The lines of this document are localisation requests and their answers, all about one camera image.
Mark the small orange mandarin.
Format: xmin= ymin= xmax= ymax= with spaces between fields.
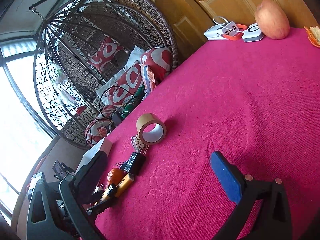
xmin=107 ymin=168 xmax=126 ymax=185

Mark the black binder clip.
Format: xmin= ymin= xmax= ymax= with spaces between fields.
xmin=124 ymin=152 xmax=146 ymax=175

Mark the brown packing tape roll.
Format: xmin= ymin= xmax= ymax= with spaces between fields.
xmin=136 ymin=113 xmax=167 ymax=146

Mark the smartphone on cat stand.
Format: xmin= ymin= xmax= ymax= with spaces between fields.
xmin=52 ymin=160 xmax=66 ymax=180

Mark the white shallow cardboard box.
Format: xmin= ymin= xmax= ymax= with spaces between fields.
xmin=75 ymin=137 xmax=113 ymax=179

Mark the pink red tablecloth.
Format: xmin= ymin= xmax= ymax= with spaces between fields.
xmin=95 ymin=28 xmax=319 ymax=239

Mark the red white patterned cushion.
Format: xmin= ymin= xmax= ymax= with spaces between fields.
xmin=96 ymin=61 xmax=143 ymax=106

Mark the plaid colourful pillow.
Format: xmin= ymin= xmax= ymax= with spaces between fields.
xmin=140 ymin=64 xmax=157 ymax=95

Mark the small upper red cushion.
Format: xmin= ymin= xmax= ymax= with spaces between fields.
xmin=87 ymin=36 xmax=124 ymax=74

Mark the white power bank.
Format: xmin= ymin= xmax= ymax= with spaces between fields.
xmin=204 ymin=21 xmax=247 ymax=41

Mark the wicker hanging egg chair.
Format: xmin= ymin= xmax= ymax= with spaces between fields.
xmin=33 ymin=0 xmax=178 ymax=149

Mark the large red apple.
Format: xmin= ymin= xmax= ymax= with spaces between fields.
xmin=254 ymin=0 xmax=290 ymax=40

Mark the orange peel piece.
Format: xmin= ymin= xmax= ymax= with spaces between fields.
xmin=304 ymin=26 xmax=320 ymax=48

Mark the white wireless charger pad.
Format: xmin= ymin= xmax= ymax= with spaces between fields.
xmin=242 ymin=23 xmax=264 ymax=42

